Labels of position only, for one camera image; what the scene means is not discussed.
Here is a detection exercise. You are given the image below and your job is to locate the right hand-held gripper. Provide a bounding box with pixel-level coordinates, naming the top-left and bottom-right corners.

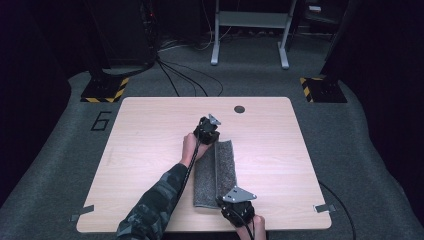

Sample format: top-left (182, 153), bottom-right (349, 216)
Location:
top-left (215, 186), bottom-right (258, 228)

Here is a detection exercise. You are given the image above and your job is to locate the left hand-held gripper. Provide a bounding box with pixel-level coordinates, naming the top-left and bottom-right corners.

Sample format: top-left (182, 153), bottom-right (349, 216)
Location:
top-left (193, 113), bottom-right (222, 146)

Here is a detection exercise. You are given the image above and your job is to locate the grey towel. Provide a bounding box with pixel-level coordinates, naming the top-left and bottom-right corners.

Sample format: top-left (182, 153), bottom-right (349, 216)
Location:
top-left (193, 139), bottom-right (238, 210)

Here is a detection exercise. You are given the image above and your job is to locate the person's left hand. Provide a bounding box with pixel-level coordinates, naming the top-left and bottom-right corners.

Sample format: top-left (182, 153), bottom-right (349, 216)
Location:
top-left (181, 132), bottom-right (213, 168)

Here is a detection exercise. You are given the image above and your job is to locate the person's right hand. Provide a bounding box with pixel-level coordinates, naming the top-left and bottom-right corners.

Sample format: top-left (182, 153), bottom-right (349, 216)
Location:
top-left (236, 214), bottom-right (268, 240)

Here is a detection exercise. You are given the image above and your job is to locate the grey tape strip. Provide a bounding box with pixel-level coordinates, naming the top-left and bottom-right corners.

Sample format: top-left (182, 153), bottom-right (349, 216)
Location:
top-left (313, 203), bottom-right (337, 214)
top-left (70, 204), bottom-right (95, 222)

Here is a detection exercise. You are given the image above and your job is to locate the black equipment cabinet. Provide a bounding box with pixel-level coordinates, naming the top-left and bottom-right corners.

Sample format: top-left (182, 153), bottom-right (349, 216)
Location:
top-left (83, 0), bottom-right (158, 77)

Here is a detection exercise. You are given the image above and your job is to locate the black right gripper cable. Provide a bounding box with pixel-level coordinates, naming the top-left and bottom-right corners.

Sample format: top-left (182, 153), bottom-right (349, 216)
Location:
top-left (229, 209), bottom-right (256, 240)

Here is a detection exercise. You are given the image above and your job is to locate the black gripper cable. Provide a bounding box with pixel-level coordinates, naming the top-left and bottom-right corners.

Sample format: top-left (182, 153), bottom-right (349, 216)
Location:
top-left (229, 209), bottom-right (256, 240)
top-left (173, 139), bottom-right (202, 208)

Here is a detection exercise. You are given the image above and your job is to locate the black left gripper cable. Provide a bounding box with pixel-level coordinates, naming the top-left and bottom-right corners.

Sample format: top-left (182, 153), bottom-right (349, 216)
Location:
top-left (173, 139), bottom-right (202, 208)

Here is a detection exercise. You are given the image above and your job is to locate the black floor cables bundle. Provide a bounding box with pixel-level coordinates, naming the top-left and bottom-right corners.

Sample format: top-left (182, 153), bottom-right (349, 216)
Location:
top-left (155, 56), bottom-right (225, 98)

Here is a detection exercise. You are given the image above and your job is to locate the black floor cable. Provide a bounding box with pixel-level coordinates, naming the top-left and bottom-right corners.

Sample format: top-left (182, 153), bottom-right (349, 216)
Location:
top-left (318, 181), bottom-right (357, 240)

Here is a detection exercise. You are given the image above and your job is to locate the black yellow striped base plate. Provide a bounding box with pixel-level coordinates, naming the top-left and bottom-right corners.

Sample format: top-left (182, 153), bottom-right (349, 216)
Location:
top-left (80, 76), bottom-right (130, 104)
top-left (298, 76), bottom-right (348, 104)

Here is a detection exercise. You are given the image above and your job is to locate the white metal stand frame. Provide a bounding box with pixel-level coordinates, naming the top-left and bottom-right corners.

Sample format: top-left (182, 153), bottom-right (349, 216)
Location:
top-left (210, 0), bottom-right (298, 70)

